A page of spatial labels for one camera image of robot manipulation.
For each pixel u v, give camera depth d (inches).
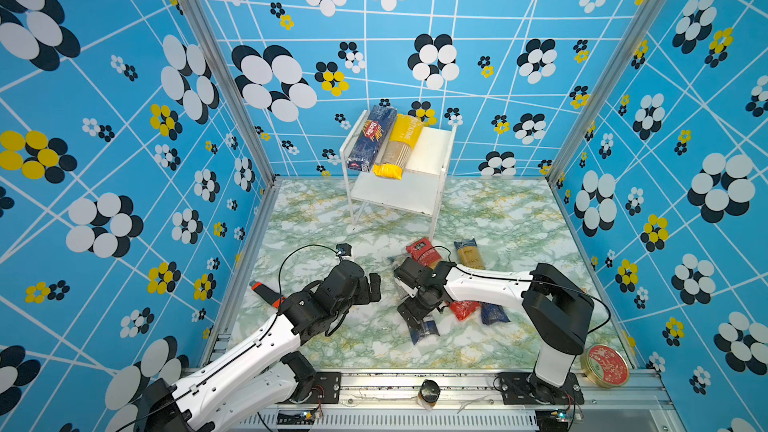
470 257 36.9
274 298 35.2
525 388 28.6
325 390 28.7
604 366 29.0
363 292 27.0
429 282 25.3
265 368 19.0
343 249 27.2
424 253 37.0
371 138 31.0
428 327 31.7
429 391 25.5
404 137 31.7
